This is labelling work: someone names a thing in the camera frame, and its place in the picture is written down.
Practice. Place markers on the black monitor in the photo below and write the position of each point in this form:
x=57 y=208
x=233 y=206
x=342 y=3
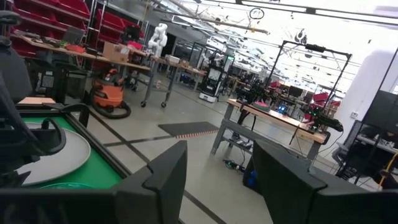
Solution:
x=381 y=112

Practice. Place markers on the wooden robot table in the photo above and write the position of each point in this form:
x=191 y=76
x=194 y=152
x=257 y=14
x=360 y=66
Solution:
x=273 y=116

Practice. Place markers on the orange shop vacuum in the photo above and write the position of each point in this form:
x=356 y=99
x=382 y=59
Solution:
x=109 y=96

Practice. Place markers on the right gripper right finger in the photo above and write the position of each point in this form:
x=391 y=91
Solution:
x=311 y=202

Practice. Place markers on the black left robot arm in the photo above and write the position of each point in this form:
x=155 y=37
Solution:
x=12 y=71

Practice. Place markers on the cardboard box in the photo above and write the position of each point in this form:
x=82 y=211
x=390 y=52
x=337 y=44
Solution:
x=115 y=52

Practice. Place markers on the floor power strip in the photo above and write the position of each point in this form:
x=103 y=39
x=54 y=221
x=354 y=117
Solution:
x=234 y=165

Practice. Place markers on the black equipment rack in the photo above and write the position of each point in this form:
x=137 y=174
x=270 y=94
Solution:
x=354 y=140

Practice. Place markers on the red storage bins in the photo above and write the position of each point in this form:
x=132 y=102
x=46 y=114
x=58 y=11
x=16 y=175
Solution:
x=321 y=98

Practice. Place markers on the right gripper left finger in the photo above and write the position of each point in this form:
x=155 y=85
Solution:
x=93 y=208

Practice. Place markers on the large white plate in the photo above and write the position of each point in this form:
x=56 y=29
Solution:
x=65 y=155

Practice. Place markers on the mobile robot cart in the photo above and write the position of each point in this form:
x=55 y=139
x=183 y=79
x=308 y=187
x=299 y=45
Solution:
x=213 y=84

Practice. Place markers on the wooden table side board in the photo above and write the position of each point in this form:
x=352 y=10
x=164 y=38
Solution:
x=35 y=100

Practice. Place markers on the red bin shelf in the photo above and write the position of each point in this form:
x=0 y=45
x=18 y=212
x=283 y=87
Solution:
x=71 y=6

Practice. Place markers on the black striped floor mat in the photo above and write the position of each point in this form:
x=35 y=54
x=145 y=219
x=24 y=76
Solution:
x=186 y=129

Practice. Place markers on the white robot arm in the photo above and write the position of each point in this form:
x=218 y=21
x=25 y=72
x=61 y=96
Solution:
x=158 y=39

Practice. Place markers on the pink round dish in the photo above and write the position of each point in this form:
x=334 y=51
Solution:
x=261 y=106

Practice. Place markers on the rolling metal table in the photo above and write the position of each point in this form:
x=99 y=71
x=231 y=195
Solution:
x=186 y=68

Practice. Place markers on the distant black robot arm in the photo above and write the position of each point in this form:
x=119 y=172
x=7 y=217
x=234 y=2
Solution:
x=326 y=123

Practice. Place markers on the white column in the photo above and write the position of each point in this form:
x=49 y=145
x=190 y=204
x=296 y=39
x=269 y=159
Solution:
x=367 y=87

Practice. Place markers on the black metal camera frame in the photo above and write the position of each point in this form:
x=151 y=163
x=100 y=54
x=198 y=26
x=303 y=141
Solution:
x=314 y=47

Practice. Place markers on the long wooden workbench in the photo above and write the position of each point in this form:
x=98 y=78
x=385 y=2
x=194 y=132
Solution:
x=93 y=57

